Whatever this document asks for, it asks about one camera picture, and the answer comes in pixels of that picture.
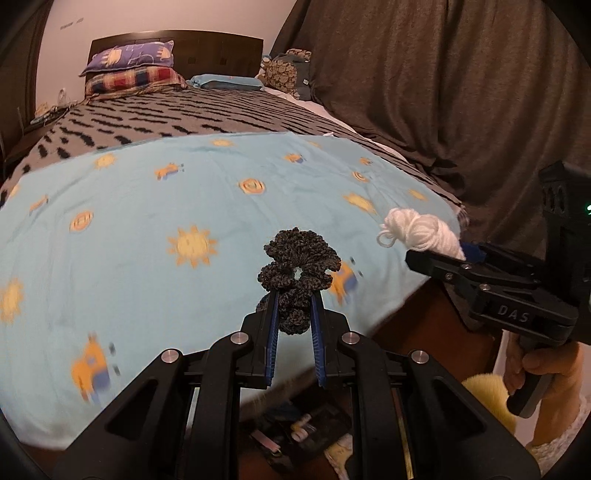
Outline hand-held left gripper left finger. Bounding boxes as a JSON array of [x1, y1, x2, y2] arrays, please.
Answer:
[[53, 293, 280, 480]]

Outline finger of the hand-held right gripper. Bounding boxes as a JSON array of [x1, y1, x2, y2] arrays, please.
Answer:
[[405, 248, 497, 303], [464, 243, 548, 283]]

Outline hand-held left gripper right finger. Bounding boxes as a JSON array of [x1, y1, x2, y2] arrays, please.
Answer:
[[309, 295, 541, 480]]

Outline white yarn ball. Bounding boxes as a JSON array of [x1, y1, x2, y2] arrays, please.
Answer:
[[377, 208, 467, 260]]

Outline dark knitted scrunchie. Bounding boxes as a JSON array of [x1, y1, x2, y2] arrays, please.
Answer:
[[257, 228, 344, 336]]

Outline dark storage bin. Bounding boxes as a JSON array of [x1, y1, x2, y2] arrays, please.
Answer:
[[247, 399, 358, 472]]

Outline person's right forearm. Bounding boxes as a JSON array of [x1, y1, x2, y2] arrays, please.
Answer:
[[529, 376, 583, 462]]

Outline person's right hand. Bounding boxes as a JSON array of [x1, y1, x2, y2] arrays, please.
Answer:
[[503, 333, 583, 393]]

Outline yellow fluffy slipper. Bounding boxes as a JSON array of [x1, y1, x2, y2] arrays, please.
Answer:
[[462, 375, 516, 428]]

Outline brown curtain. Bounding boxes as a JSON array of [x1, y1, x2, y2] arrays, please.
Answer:
[[270, 0, 591, 264]]

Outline light blue sun-print cloth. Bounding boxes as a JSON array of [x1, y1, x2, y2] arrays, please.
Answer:
[[0, 131, 462, 449]]

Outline white bed sheet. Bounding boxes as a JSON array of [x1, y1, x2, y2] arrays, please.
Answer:
[[265, 88, 411, 162]]

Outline grey black patterned blanket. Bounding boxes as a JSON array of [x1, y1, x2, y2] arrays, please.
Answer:
[[0, 85, 462, 208]]

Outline brown patterned plush bag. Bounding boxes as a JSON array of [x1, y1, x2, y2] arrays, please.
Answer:
[[260, 48, 315, 100]]

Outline light blue pillow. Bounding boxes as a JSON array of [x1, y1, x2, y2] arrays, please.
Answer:
[[188, 74, 265, 91]]

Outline red blue plaid pillow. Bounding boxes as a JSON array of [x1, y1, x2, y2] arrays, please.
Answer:
[[84, 66, 188, 98]]

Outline dark wooden headboard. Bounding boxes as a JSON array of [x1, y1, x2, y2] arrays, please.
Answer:
[[88, 30, 264, 78]]

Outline purple printed pillow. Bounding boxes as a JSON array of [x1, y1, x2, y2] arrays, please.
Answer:
[[79, 40, 175, 77]]

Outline cluttered bedside table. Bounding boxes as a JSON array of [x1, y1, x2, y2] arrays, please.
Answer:
[[4, 88, 75, 162]]

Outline dark wooden wardrobe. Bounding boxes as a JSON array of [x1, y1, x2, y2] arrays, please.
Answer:
[[0, 0, 51, 162]]

